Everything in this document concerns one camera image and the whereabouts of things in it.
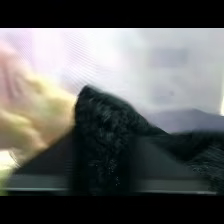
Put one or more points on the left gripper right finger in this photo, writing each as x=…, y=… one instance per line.
x=160, y=166

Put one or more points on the pale yellow garment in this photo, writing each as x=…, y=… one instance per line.
x=30, y=113

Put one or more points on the black fluffy knitted garment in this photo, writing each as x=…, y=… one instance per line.
x=103, y=133

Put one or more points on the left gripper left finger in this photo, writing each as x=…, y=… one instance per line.
x=50, y=166

